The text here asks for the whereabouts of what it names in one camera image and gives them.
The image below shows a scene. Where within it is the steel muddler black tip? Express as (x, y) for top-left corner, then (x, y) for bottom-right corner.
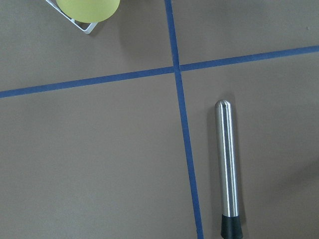
(215, 100), (243, 239)

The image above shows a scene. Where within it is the yellow plastic cup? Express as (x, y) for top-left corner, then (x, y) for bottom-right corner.
(56, 0), (120, 23)

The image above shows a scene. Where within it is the white wire cup rack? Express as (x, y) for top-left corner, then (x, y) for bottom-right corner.
(46, 0), (98, 35)

